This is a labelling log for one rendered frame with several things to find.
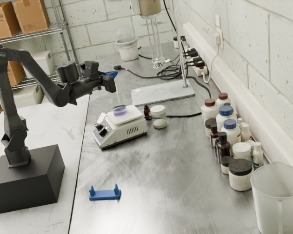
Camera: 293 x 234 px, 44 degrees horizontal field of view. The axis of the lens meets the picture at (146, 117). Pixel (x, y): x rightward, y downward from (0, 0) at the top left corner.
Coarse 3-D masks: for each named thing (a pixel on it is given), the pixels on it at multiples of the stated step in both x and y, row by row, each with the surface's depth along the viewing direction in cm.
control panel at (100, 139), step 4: (104, 120) 149; (104, 124) 147; (108, 124) 144; (96, 128) 149; (108, 128) 143; (96, 132) 147; (108, 132) 141; (96, 136) 145; (100, 136) 142; (104, 136) 141; (100, 140) 141
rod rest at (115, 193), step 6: (90, 192) 114; (96, 192) 116; (102, 192) 116; (108, 192) 115; (114, 192) 113; (120, 192) 115; (90, 198) 114; (96, 198) 114; (102, 198) 114; (108, 198) 114; (114, 198) 113
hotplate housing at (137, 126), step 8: (136, 120) 142; (144, 120) 143; (112, 128) 141; (120, 128) 140; (128, 128) 141; (136, 128) 143; (144, 128) 144; (112, 136) 140; (120, 136) 141; (128, 136) 143; (136, 136) 144; (104, 144) 140; (112, 144) 142
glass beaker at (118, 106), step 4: (120, 92) 145; (124, 92) 144; (112, 96) 145; (116, 96) 146; (120, 96) 146; (124, 96) 143; (112, 100) 141; (116, 100) 140; (120, 100) 141; (124, 100) 143; (112, 104) 142; (116, 104) 141; (120, 104) 142; (124, 104) 143; (112, 108) 143; (116, 108) 142; (120, 108) 142; (124, 108) 143; (116, 112) 143; (120, 112) 143; (124, 112) 144; (116, 116) 144; (120, 116) 144
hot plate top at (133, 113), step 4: (128, 108) 149; (132, 108) 149; (136, 108) 148; (108, 112) 149; (112, 112) 148; (128, 112) 146; (132, 112) 145; (136, 112) 145; (140, 112) 144; (108, 116) 146; (112, 116) 145; (124, 116) 144; (128, 116) 143; (132, 116) 142; (136, 116) 142; (140, 116) 142; (112, 120) 142; (116, 120) 141; (120, 120) 141; (124, 120) 140; (128, 120) 141; (116, 124) 139
